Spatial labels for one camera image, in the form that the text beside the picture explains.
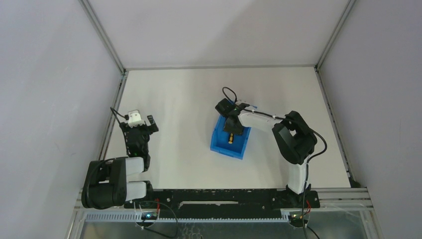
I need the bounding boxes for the black yellow handled screwdriver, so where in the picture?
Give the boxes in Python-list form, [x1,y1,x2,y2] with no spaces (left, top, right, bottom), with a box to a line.
[228,133,234,144]

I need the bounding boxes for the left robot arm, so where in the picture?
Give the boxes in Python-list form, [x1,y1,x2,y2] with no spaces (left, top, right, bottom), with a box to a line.
[81,115,159,210]

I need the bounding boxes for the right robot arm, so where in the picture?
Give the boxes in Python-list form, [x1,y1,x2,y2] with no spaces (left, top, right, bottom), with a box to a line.
[215,99,317,207]

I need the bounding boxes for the blue plastic bin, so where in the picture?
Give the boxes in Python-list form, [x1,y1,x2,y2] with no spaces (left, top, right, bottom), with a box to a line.
[210,115,251,159]

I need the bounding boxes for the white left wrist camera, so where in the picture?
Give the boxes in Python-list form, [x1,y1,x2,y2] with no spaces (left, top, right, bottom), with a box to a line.
[127,110,145,127]

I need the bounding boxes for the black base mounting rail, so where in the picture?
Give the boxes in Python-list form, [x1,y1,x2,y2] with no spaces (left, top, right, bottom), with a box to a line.
[123,188,320,218]

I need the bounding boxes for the left black cable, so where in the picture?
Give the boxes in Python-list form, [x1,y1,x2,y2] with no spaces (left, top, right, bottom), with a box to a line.
[133,200,179,239]

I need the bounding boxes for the black cable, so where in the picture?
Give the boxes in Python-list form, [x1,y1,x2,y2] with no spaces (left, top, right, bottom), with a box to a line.
[288,198,318,239]
[133,200,179,239]

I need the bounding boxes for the perforated metal cable tray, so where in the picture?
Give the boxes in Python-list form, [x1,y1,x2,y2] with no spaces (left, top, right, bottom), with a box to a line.
[84,211,302,223]

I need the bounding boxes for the right black cable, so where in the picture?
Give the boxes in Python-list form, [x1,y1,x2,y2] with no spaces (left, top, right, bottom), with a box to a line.
[288,198,318,239]

